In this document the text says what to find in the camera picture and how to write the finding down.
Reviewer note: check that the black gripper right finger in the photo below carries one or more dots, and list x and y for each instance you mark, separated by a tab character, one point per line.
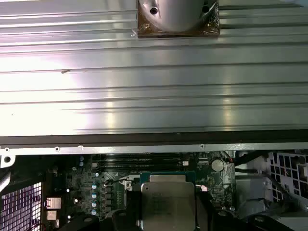
204	216

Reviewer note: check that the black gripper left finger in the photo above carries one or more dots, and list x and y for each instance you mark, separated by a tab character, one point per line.
120	221

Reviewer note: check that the silver CPU plate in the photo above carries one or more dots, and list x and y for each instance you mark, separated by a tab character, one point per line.
168	204

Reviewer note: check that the black RAM slot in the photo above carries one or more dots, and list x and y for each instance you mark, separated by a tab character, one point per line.
144	160
144	169
144	164
144	156

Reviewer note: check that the silver coin battery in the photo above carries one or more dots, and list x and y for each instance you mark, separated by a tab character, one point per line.
217	165

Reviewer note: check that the green motherboard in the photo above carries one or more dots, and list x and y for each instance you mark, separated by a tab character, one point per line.
79	183

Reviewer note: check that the black open PC case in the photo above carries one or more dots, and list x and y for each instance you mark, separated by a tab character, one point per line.
144	140

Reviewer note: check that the square brown base plate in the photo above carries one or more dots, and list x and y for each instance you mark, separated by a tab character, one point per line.
144	32

